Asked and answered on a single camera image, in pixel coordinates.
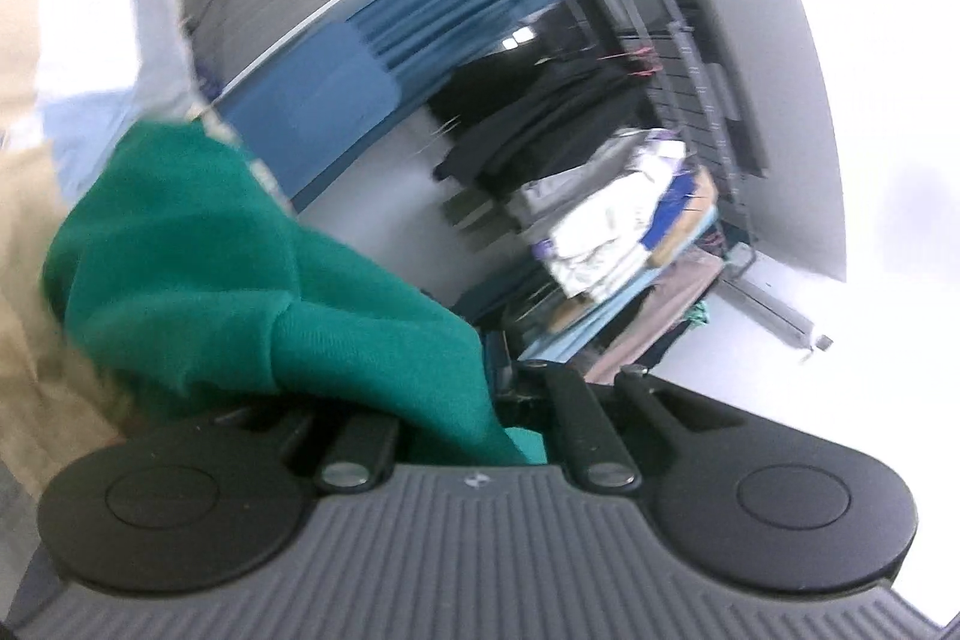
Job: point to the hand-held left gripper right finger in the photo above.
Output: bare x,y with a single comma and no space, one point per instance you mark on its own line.
577,415

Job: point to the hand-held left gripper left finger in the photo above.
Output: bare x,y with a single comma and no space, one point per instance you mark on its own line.
360,452

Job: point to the green hoodie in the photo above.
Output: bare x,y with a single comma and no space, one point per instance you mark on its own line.
225,272

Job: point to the pile of folded clothes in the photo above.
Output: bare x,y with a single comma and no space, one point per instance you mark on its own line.
607,227

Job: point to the pink hanging cloth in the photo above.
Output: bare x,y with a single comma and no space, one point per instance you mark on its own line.
652,317

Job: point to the small teal cloth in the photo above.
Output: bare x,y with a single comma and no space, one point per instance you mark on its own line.
699,315

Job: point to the olive ribbed garment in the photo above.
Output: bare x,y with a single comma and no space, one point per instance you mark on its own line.
469,216

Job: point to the grey metal rack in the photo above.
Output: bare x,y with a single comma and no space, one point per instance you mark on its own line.
694,85

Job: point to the blue padded panel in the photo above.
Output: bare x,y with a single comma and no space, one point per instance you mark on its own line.
307,100

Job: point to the patchwork blanket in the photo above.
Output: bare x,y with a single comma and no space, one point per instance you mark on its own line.
22,235

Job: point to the grey metal frame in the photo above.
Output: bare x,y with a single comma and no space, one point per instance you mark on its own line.
772,302

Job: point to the white frame rail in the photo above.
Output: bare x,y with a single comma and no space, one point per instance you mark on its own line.
337,3

